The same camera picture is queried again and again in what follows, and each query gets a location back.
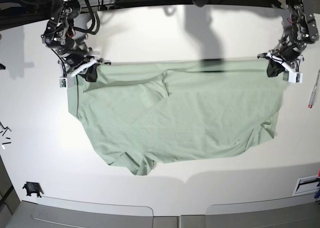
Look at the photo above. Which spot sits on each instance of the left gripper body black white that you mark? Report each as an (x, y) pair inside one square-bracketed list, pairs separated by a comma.
[(289, 58)]

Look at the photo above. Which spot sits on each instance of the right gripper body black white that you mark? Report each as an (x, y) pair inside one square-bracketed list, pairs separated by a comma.
[(76, 62)]

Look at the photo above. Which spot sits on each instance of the light green T-shirt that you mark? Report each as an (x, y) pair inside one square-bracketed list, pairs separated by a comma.
[(136, 116)]

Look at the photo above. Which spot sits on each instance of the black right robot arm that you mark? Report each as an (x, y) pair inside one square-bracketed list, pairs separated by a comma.
[(61, 29)]

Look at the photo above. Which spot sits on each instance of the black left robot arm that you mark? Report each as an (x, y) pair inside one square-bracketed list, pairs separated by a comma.
[(303, 27)]

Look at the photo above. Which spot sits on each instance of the black hex key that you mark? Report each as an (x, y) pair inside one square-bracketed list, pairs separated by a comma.
[(4, 129)]

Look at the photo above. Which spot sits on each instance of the black and white bit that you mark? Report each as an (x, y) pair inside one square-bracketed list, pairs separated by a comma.
[(3, 145)]

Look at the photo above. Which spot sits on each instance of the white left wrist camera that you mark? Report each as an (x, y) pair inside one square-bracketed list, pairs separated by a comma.
[(293, 77)]

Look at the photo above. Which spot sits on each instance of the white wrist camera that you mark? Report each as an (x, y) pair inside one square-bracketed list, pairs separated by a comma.
[(66, 82), (293, 77)]

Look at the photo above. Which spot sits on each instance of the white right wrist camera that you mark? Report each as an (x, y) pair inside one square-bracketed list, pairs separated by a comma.
[(66, 82)]

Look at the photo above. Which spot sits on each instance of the clear handled screwdriver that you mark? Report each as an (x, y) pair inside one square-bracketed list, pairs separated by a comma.
[(314, 91)]

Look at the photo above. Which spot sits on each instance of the black clamp bracket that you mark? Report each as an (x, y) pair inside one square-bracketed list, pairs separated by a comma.
[(33, 188)]

